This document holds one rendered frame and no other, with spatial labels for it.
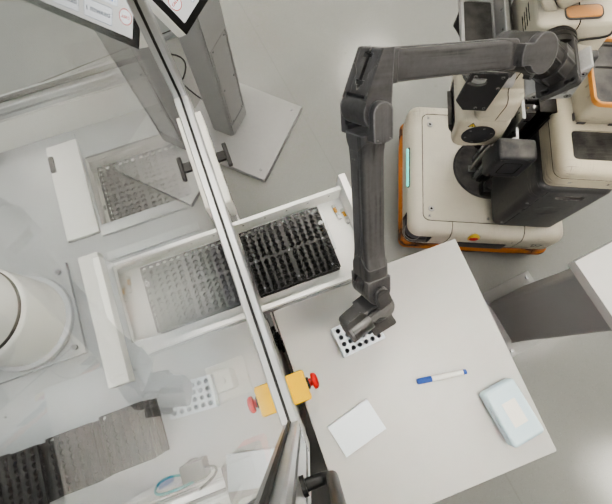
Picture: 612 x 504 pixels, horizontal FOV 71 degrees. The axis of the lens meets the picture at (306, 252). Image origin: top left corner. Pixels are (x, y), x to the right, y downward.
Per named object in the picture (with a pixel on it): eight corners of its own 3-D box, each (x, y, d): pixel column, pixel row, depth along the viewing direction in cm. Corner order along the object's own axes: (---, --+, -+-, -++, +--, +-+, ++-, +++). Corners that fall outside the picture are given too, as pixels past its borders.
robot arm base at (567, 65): (582, 84, 89) (576, 36, 92) (564, 66, 84) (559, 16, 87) (539, 102, 96) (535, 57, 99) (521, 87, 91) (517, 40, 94)
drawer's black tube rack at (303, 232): (316, 214, 121) (317, 206, 115) (339, 271, 117) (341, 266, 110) (241, 240, 119) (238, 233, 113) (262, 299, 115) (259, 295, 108)
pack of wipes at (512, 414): (476, 393, 116) (483, 394, 111) (506, 376, 117) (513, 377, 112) (507, 446, 112) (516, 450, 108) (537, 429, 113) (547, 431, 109)
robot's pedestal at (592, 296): (526, 271, 202) (652, 216, 129) (563, 328, 195) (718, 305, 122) (472, 299, 199) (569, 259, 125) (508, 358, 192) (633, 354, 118)
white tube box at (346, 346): (369, 311, 121) (371, 309, 118) (383, 338, 119) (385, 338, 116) (330, 330, 120) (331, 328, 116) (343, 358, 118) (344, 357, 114)
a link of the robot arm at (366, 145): (397, 98, 71) (361, 91, 80) (369, 104, 69) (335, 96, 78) (396, 303, 93) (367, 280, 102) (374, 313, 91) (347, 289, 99)
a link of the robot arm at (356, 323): (387, 286, 90) (364, 268, 97) (344, 318, 88) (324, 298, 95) (402, 320, 97) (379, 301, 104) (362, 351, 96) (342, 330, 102)
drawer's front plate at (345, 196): (340, 188, 125) (344, 171, 114) (379, 279, 118) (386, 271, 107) (335, 190, 125) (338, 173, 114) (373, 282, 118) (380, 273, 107)
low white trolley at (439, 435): (400, 285, 200) (455, 238, 127) (458, 417, 185) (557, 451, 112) (283, 328, 195) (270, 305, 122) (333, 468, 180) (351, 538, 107)
